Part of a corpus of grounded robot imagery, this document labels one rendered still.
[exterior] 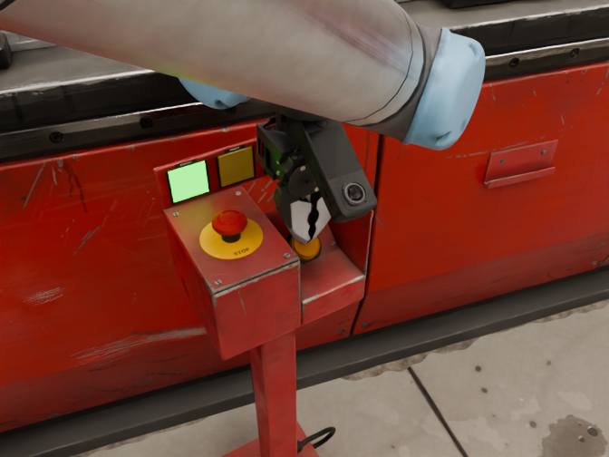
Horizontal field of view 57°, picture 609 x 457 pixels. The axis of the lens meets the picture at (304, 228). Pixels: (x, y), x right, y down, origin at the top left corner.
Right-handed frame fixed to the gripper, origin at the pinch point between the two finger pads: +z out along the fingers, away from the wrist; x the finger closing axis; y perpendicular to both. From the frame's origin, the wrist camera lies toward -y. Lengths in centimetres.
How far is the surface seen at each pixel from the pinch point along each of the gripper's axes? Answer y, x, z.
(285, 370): -2.7, 4.4, 23.8
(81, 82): 29.3, 17.8, -10.8
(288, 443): -4.5, 4.2, 45.8
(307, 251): -0.2, 0.2, 2.0
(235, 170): 9.8, 5.3, -5.8
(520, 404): -13, -55, 73
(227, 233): -0.1, 10.8, -6.3
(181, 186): 9.8, 12.2, -5.9
